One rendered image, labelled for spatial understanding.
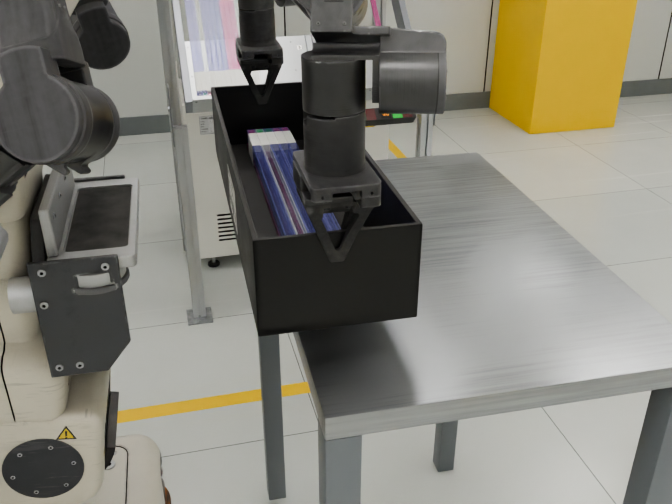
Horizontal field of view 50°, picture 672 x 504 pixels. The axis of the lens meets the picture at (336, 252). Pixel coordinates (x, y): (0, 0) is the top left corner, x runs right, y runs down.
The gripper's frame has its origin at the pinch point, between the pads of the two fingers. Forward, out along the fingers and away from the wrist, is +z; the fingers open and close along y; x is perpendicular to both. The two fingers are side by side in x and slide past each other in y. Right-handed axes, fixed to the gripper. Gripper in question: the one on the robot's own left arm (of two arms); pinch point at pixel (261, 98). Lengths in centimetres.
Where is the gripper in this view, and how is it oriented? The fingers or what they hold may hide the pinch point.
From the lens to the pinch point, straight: 125.0
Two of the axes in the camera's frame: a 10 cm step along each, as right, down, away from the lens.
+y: -2.2, -4.6, 8.6
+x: -9.8, 1.1, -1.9
